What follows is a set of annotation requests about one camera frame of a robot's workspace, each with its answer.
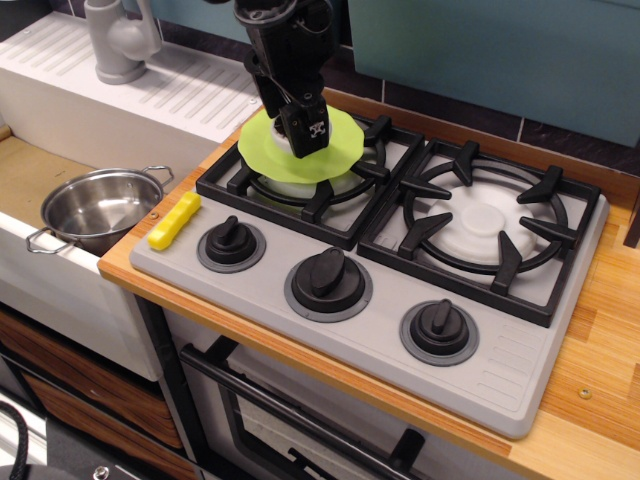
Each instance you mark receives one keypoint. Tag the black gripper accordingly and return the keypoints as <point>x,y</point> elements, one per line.
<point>291,41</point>

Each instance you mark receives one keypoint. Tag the yellow toy fry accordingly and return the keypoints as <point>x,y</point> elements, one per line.
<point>166,231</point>

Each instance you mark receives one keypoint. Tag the white toy mushroom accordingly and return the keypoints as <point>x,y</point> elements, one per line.
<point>280,137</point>

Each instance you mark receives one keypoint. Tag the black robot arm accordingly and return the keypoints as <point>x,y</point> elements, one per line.
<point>291,41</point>

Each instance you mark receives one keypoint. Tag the lime green plate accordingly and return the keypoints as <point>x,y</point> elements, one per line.
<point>262,155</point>

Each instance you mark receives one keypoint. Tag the stainless steel pot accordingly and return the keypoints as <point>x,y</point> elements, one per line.
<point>95,210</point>

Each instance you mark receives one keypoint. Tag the black left burner grate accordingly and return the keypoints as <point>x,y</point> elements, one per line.
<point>334,211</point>

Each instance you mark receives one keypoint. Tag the black burner grate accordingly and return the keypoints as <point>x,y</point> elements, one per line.
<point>334,211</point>
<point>484,228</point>

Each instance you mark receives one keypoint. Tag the black left stove knob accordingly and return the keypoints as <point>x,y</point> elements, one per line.
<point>231,247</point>

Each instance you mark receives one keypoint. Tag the black stove knob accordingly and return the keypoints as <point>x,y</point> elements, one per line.
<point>231,247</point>
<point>439,333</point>
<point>329,287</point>

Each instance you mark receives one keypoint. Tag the black middle stove knob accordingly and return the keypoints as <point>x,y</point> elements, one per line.
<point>329,287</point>

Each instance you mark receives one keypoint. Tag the grey toy stove top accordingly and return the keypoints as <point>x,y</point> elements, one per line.
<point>499,387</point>

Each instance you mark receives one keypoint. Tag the grey toy faucet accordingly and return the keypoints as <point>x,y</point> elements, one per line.
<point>121,45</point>

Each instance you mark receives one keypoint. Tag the black right burner grate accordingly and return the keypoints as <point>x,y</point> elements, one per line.
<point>484,228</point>

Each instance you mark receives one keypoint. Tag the black right stove knob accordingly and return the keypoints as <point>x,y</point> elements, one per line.
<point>439,333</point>

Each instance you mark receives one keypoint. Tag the wooden drawer fronts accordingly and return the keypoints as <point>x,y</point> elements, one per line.
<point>121,410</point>

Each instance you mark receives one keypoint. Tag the oven door with handle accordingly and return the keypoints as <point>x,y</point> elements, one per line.
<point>212,364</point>

